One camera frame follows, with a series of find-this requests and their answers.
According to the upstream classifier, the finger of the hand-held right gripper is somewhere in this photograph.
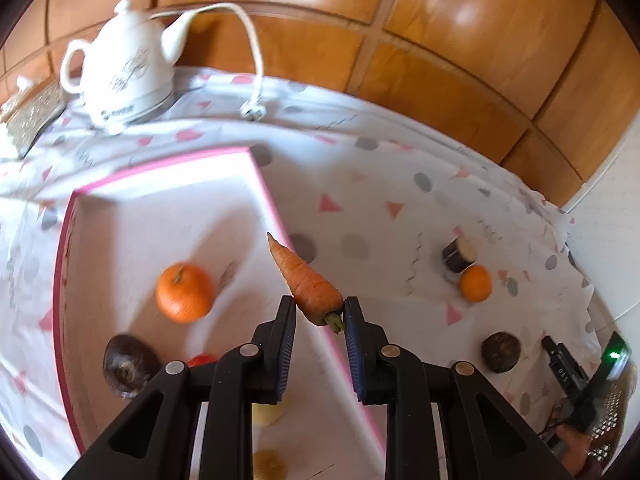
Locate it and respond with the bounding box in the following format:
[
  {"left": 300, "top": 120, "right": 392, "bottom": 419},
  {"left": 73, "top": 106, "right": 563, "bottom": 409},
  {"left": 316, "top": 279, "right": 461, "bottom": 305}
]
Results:
[{"left": 541, "top": 335, "right": 591, "bottom": 411}]

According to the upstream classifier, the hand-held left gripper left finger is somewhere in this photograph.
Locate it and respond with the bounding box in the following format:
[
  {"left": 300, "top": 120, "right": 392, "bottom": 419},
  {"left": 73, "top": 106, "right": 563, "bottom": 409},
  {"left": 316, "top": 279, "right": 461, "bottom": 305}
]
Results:
[{"left": 65, "top": 295, "right": 298, "bottom": 480}]

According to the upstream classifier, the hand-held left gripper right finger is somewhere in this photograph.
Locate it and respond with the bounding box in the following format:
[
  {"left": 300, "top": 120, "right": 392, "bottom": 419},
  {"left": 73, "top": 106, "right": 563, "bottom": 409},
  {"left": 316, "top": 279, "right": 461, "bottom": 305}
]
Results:
[{"left": 343, "top": 296, "right": 576, "bottom": 480}]

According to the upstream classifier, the yellow potato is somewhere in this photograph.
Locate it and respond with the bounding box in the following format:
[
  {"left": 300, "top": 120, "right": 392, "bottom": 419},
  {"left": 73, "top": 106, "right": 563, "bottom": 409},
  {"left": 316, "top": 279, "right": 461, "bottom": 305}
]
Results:
[{"left": 251, "top": 400, "right": 287, "bottom": 427}]

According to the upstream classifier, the carrot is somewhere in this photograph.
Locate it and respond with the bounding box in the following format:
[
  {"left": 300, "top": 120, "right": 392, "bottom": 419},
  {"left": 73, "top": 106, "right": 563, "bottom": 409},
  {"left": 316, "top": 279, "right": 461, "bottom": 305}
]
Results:
[{"left": 266, "top": 231, "right": 347, "bottom": 335}]

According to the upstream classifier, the orange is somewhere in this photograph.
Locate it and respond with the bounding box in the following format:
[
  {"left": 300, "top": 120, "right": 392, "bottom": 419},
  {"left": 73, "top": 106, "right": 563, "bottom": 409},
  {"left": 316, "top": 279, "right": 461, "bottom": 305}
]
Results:
[
  {"left": 459, "top": 265, "right": 493, "bottom": 303},
  {"left": 155, "top": 261, "right": 217, "bottom": 324}
]

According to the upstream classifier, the pink rimmed white tray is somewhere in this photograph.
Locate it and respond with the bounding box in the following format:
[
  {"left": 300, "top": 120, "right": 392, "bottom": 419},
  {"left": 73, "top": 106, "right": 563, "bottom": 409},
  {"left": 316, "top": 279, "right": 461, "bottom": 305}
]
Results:
[{"left": 52, "top": 146, "right": 390, "bottom": 480}]

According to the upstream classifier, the person's right hand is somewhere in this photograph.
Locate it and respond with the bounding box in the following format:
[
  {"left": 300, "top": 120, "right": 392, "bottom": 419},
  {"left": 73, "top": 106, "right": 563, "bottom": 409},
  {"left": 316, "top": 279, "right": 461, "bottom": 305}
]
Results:
[{"left": 555, "top": 425, "right": 603, "bottom": 478}]

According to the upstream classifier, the dark round flat fruit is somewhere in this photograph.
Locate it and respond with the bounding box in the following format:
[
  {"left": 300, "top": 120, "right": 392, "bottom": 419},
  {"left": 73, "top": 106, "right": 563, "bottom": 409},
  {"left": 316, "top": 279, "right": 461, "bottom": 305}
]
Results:
[{"left": 481, "top": 331, "right": 523, "bottom": 374}]

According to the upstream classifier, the brown kiwi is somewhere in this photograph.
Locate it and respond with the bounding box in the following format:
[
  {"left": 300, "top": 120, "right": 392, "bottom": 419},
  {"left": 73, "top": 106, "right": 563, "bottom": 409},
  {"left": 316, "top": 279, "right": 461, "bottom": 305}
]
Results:
[{"left": 252, "top": 449, "right": 288, "bottom": 480}]

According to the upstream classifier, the short eggplant piece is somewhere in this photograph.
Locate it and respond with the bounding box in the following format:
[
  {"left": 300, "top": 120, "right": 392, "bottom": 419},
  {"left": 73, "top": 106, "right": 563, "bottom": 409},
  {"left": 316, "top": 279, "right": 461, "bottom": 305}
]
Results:
[{"left": 441, "top": 236, "right": 479, "bottom": 273}]

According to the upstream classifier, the dark brown wrinkled fruit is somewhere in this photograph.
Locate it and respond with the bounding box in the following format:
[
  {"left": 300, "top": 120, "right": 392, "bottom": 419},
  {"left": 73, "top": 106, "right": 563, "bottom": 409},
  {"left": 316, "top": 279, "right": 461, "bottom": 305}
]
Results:
[{"left": 102, "top": 334, "right": 163, "bottom": 401}]

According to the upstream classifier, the white patterned tablecloth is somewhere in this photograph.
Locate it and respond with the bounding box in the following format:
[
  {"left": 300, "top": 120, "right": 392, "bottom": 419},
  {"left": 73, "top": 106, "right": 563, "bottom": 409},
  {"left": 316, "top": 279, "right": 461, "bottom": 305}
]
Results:
[{"left": 0, "top": 65, "right": 626, "bottom": 480}]

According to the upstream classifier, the wooden panelled cabinet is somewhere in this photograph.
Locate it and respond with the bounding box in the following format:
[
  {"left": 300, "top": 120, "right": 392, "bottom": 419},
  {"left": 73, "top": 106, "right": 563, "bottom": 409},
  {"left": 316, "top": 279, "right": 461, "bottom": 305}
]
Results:
[{"left": 0, "top": 0, "right": 640, "bottom": 208}]

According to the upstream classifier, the white ceramic electric kettle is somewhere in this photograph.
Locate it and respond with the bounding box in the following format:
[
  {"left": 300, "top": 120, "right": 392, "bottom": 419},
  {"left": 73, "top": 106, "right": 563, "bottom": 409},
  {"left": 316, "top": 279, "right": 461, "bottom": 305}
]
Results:
[{"left": 60, "top": 0, "right": 193, "bottom": 136}]

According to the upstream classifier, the white power cord with plug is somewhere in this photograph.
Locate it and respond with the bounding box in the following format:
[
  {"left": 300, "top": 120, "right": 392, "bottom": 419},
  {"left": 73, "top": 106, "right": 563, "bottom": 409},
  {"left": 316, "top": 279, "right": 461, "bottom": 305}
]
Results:
[{"left": 150, "top": 2, "right": 266, "bottom": 122}]

